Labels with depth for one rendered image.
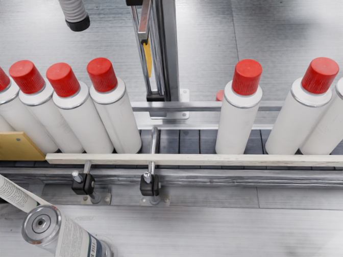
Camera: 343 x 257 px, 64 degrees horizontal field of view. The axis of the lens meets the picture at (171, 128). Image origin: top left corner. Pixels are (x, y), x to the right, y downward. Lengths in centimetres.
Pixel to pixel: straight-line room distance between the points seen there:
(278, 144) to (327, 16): 55
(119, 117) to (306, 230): 33
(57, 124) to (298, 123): 36
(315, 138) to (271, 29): 44
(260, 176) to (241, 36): 44
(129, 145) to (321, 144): 31
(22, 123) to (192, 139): 29
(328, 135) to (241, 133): 13
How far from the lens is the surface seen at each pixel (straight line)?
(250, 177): 51
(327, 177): 55
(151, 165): 47
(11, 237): 54
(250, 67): 36
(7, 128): 53
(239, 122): 40
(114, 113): 40
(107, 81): 37
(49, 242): 30
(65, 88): 39
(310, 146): 51
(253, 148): 53
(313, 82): 38
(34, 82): 41
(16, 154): 55
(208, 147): 51
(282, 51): 79
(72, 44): 86
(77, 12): 44
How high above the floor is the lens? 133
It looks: 56 degrees down
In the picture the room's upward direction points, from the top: 6 degrees counter-clockwise
